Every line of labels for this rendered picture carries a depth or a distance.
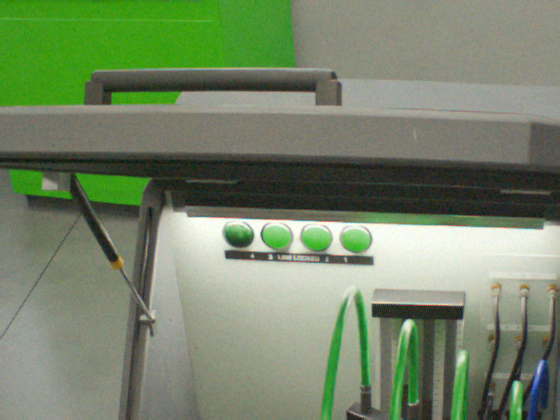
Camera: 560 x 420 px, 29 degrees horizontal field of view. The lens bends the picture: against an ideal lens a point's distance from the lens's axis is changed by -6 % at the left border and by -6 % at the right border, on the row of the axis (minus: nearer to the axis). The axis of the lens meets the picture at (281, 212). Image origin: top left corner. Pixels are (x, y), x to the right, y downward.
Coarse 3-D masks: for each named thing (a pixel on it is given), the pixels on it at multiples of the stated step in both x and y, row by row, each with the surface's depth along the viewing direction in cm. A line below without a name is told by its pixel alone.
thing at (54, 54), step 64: (0, 0) 419; (64, 0) 411; (128, 0) 402; (192, 0) 394; (256, 0) 430; (0, 64) 435; (64, 64) 425; (128, 64) 416; (192, 64) 408; (256, 64) 438; (64, 192) 458; (128, 192) 447
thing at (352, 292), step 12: (348, 288) 152; (348, 300) 148; (360, 300) 159; (360, 312) 163; (336, 324) 144; (360, 324) 165; (336, 336) 142; (360, 336) 168; (336, 348) 141; (360, 348) 169; (336, 360) 140; (360, 360) 171; (336, 372) 139; (324, 384) 139; (360, 384) 174; (324, 396) 138; (324, 408) 137
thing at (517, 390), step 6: (516, 384) 146; (516, 390) 144; (522, 390) 145; (516, 396) 143; (522, 396) 144; (516, 402) 142; (510, 408) 156; (516, 408) 142; (510, 414) 156; (516, 414) 141
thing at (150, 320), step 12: (72, 180) 138; (72, 192) 139; (84, 192) 141; (84, 204) 142; (84, 216) 144; (96, 216) 145; (96, 228) 146; (96, 240) 149; (108, 240) 149; (108, 252) 151; (120, 264) 154; (132, 288) 159; (144, 312) 165; (144, 324) 167; (156, 324) 169
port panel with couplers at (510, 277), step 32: (512, 256) 166; (544, 256) 165; (512, 288) 169; (544, 288) 168; (480, 320) 173; (512, 320) 172; (544, 320) 171; (480, 352) 176; (512, 352) 175; (480, 384) 180; (512, 384) 179
